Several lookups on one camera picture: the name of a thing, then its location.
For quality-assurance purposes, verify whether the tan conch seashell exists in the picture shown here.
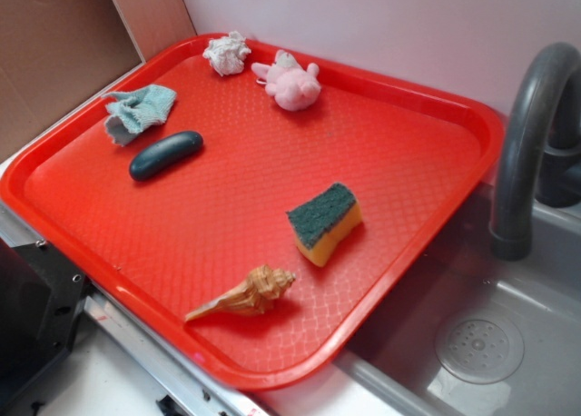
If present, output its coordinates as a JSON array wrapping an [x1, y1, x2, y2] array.
[[184, 264, 296, 322]]

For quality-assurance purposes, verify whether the dark green oblong object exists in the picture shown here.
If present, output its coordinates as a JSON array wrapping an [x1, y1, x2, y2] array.
[[129, 131, 204, 182]]

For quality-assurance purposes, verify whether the brown cardboard panel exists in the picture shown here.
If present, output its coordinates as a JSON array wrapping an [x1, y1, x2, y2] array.
[[1, 0, 195, 160]]

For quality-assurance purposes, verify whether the red plastic tray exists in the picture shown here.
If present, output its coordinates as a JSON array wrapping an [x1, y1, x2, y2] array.
[[1, 36, 504, 391]]

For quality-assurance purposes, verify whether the grey plastic sink basin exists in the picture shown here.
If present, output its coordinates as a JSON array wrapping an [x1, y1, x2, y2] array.
[[336, 186, 580, 415]]

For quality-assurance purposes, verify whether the pink plush toy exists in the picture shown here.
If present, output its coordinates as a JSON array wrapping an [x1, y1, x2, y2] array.
[[251, 50, 321, 112]]

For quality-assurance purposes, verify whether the light blue cloth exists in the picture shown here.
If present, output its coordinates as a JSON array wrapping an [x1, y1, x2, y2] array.
[[103, 84, 177, 146]]

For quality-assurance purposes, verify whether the grey curved faucet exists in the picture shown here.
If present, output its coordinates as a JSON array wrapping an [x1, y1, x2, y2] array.
[[489, 42, 580, 261]]

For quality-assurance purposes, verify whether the green and yellow sponge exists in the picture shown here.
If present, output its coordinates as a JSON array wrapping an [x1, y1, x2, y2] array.
[[286, 183, 363, 268]]

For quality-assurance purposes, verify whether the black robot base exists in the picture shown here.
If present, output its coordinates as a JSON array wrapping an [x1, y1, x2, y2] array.
[[1, 242, 88, 412]]

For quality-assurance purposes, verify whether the sink drain cover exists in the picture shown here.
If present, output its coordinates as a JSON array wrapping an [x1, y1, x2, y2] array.
[[435, 313, 525, 385]]

